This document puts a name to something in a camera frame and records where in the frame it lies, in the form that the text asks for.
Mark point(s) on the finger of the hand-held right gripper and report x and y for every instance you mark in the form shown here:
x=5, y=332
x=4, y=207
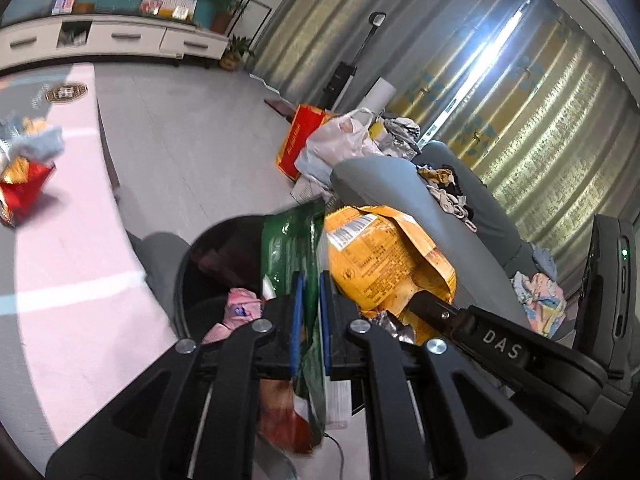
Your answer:
x=435, y=312

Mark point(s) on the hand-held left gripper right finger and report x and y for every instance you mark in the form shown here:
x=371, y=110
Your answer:
x=324, y=310

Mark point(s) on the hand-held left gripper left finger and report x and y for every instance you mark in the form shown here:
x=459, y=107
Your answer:
x=298, y=310

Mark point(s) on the pink plastic bag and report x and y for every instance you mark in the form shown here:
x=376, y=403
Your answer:
x=240, y=305

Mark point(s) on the green snack bag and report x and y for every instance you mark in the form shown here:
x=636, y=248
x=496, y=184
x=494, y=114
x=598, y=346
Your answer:
x=290, y=240

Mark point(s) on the yellow snack bag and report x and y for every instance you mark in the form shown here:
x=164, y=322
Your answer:
x=380, y=260

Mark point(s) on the black trash bin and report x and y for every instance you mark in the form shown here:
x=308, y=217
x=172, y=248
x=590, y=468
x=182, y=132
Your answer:
x=215, y=260

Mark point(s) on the pastel printed cloth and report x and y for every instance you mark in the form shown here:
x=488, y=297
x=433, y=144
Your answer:
x=540, y=290

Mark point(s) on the dark mixed clothes pile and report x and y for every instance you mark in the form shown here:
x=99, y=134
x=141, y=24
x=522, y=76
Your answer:
x=445, y=185

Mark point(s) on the grey sofa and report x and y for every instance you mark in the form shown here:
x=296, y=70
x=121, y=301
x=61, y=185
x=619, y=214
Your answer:
x=390, y=180

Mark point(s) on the large white shopping bag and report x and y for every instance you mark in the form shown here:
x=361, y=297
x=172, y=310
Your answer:
x=335, y=140

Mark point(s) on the red gift bag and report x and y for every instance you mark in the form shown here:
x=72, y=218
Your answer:
x=295, y=135

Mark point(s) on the grey white clothes pile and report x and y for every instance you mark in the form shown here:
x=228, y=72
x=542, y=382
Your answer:
x=397, y=132

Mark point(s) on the small yellow bag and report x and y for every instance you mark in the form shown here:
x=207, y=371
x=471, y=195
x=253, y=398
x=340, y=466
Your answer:
x=377, y=132

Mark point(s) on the brown flat board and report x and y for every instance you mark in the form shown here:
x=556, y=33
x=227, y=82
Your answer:
x=277, y=106

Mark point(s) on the white cylinder air purifier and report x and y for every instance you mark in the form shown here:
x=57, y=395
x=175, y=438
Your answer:
x=380, y=92

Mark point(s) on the black upright vacuum cleaner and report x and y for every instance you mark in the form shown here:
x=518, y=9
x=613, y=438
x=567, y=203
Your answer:
x=340, y=75

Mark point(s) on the small potted plant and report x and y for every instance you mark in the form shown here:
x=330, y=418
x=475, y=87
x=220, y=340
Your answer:
x=237, y=52

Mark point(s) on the striped window curtain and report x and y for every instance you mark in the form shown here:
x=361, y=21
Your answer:
x=450, y=35

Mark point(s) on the red snack packet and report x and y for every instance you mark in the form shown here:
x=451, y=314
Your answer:
x=22, y=192

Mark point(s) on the tall potted plant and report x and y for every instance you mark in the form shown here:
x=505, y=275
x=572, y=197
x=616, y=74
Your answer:
x=232, y=10

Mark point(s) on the white television cabinet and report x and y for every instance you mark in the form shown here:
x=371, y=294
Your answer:
x=135, y=35

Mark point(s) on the brown wooden box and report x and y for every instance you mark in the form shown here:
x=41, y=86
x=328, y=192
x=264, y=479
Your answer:
x=83, y=7

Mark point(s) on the blue printed box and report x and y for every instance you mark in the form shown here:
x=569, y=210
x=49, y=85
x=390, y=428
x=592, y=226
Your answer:
x=62, y=4

